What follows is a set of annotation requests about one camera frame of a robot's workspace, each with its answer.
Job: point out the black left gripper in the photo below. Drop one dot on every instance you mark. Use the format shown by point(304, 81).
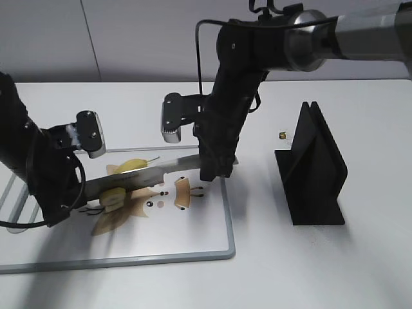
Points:
point(53, 174)

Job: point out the grey rimmed deer cutting board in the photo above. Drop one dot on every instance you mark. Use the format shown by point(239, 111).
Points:
point(181, 219)

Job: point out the black knife stand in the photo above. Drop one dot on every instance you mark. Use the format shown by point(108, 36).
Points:
point(312, 171)

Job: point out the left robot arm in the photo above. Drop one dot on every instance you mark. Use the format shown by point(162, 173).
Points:
point(14, 116)

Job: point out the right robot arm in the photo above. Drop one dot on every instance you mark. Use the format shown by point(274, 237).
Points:
point(288, 39)

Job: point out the white handled kitchen knife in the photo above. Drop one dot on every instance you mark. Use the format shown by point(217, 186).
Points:
point(139, 178)

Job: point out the yellow banana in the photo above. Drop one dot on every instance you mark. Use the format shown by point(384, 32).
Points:
point(133, 164)

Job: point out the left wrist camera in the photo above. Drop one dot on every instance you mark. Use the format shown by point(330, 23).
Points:
point(86, 134)

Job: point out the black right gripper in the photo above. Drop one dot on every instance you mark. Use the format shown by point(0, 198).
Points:
point(221, 117)

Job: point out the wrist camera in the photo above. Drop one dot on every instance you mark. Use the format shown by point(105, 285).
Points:
point(86, 134)
point(178, 111)

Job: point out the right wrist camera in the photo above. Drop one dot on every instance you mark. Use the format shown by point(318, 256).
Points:
point(178, 111)

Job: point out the banana slice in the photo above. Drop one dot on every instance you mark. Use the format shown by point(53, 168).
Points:
point(112, 199)

